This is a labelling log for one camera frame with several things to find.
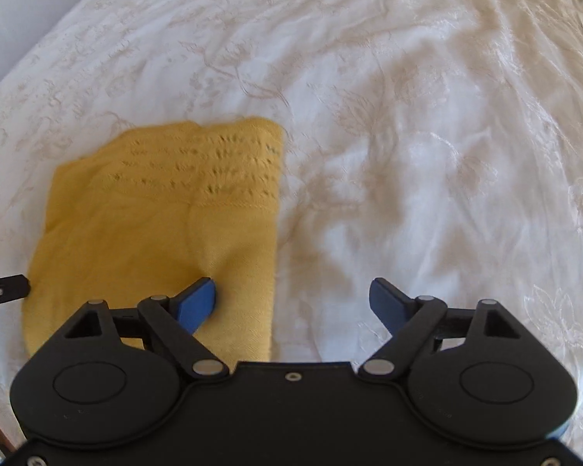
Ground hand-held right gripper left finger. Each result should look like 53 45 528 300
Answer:
64 276 229 380

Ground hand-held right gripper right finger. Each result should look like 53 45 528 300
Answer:
358 276 522 380

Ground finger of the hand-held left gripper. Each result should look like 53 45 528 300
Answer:
0 274 32 314

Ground yellow knit sweater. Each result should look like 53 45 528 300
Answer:
21 116 285 363

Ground white embroidered bedspread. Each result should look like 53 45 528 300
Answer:
0 0 583 466

